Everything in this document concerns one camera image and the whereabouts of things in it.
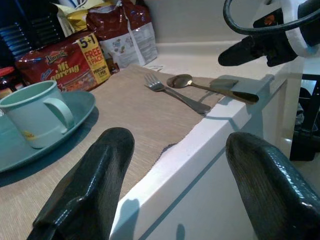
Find silver fork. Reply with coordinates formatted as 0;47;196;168
143;72;212;116

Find red and white bag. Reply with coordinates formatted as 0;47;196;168
85;0;160;70

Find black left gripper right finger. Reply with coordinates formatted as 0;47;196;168
225;131;320;240

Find yellow snack bag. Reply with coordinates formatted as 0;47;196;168
52;0;113;39

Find jar with red lid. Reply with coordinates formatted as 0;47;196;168
0;66;26;101

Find gold spoon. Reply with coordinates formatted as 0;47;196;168
166;73;260;105

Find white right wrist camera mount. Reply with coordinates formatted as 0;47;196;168
259;0;320;58

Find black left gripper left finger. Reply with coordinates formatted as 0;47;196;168
26;127;136;240

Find black slatted crate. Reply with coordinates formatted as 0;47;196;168
0;0;69;69

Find teal mug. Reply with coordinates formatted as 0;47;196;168
0;80;76;150

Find red instant noodle pack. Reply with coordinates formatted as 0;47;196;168
15;30;112;94

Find white counter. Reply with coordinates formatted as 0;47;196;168
107;0;305;240

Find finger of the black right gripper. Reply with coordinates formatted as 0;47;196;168
217;36;270;67

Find teal plate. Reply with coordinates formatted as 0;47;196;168
0;90;97;174

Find beige woven placemat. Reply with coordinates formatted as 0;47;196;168
0;63;226;240

